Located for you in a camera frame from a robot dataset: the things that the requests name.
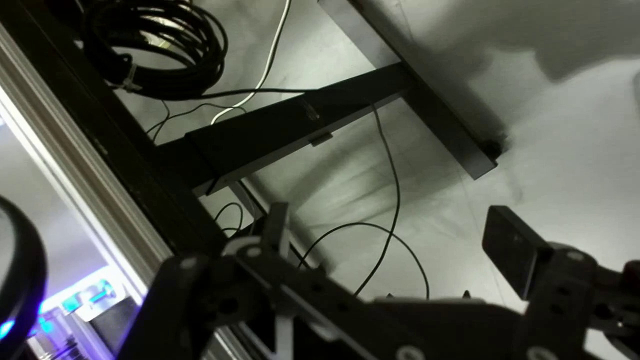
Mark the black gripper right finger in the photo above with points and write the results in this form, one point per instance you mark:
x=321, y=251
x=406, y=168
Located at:
x=514, y=248

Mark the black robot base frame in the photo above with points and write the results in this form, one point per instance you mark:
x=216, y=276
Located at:
x=164, y=181

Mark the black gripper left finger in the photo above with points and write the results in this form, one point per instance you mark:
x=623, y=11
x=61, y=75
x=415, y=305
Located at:
x=273, y=232

